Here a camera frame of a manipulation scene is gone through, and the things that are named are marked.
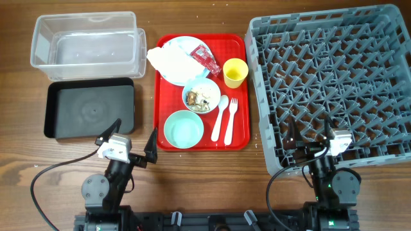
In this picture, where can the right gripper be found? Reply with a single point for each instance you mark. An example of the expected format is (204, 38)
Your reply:
(307, 148)

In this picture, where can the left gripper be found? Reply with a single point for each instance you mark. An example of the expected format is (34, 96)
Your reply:
(140, 161)

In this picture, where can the light blue food bowl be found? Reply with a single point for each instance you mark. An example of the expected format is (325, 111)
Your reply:
(211, 87)

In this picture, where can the white napkin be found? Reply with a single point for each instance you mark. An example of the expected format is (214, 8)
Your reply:
(174, 64)

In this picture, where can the yellow plastic cup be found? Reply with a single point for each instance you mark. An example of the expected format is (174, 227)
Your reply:
(235, 71)

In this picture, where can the red sauce packet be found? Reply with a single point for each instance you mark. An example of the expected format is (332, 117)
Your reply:
(204, 57)

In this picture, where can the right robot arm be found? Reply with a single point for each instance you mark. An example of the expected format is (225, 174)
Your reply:
(336, 190)

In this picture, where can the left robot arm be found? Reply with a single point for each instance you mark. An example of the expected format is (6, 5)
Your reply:
(103, 193)

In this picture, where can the grey dishwasher rack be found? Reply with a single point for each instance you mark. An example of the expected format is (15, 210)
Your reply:
(351, 64)

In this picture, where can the mint green bowl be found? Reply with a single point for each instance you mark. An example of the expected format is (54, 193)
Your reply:
(183, 129)

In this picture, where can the black plastic tray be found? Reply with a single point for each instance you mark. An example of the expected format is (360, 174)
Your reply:
(86, 108)

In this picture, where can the food scraps and rice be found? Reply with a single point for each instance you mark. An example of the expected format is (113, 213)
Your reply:
(198, 99)

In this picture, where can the white plastic fork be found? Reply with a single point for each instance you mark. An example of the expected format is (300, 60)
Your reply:
(229, 131)

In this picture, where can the red serving tray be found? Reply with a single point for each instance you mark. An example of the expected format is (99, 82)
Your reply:
(168, 99)

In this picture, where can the white plastic spoon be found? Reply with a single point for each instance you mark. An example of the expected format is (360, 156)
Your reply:
(223, 104)

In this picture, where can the clear plastic bin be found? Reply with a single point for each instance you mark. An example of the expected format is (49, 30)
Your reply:
(77, 46)

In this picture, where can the light blue plate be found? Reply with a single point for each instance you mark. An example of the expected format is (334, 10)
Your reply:
(188, 44)

